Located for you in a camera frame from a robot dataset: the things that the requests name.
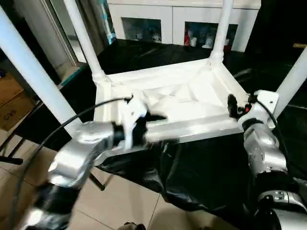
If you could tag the brown cardboard box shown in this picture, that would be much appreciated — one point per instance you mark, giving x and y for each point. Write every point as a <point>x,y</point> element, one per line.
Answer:
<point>14,105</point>

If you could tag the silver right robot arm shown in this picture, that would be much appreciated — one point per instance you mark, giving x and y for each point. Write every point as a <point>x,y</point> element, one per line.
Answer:
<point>261,148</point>

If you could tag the grey curtain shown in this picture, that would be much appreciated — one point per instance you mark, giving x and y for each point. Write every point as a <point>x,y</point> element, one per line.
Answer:
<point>93,19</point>

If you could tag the red bottle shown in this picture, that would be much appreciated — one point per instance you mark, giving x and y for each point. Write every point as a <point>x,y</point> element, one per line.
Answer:
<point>186,38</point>

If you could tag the white display cabinet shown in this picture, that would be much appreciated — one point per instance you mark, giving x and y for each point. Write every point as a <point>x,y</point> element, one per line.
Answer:
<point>172,14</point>

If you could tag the teal patterned cloth strip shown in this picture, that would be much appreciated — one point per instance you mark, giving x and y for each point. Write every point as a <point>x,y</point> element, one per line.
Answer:
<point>108,21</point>

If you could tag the black table mat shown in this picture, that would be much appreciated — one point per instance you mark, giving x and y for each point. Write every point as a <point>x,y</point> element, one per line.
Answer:
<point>206,172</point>

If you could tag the white plastic table leg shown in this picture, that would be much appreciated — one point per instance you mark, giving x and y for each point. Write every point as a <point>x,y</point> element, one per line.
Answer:
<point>33,72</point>
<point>292,81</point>
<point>86,43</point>
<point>221,33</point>

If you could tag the black table frame leg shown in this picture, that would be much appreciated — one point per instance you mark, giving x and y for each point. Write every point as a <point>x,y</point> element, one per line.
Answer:
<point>97,182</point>

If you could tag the black left robot foot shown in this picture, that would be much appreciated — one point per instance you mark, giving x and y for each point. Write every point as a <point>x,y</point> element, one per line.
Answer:
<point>134,226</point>

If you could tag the black cabinet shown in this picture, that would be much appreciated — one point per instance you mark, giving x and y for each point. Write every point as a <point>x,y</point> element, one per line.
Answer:
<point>283,24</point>

